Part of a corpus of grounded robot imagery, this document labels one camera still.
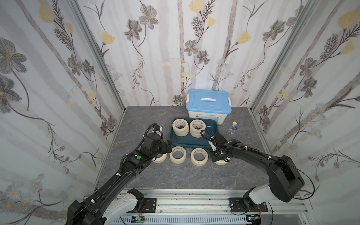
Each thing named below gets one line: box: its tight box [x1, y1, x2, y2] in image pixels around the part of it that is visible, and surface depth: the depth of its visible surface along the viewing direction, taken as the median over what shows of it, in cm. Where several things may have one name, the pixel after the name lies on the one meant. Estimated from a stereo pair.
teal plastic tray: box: [169, 118, 219, 150], surface depth 105 cm
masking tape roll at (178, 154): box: [169, 145, 188, 165], surface depth 94 cm
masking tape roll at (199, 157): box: [190, 147, 209, 167], surface depth 92 cm
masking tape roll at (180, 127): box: [172, 118, 190, 137], surface depth 103 cm
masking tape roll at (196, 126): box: [189, 119, 206, 138], surface depth 105 cm
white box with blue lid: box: [186, 89, 233, 125], surface depth 104 cm
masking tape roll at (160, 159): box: [151, 152, 168, 164], surface depth 92 cm
